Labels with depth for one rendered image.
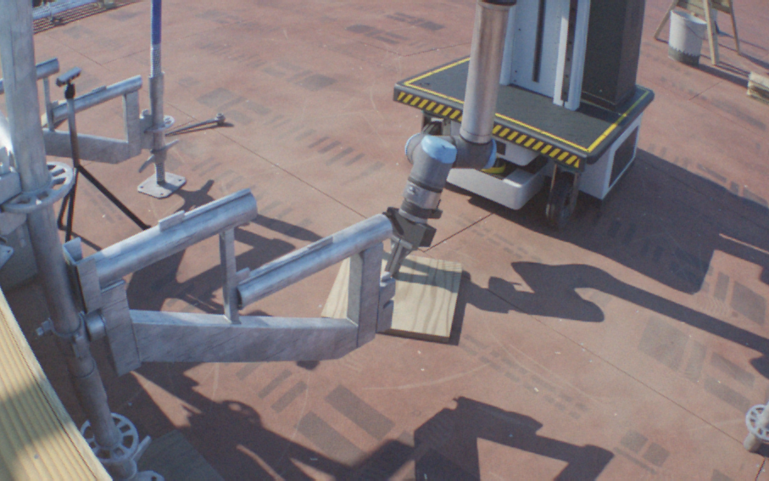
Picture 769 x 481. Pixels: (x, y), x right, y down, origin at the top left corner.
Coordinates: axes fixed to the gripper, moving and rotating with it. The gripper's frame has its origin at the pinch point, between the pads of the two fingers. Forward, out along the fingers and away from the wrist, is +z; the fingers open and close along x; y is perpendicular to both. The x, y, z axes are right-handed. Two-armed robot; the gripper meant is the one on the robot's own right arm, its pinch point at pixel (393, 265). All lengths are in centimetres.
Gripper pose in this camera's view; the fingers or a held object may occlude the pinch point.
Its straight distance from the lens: 183.8
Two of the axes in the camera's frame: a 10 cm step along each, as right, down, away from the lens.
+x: 7.0, 4.3, -5.7
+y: -6.2, -0.3, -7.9
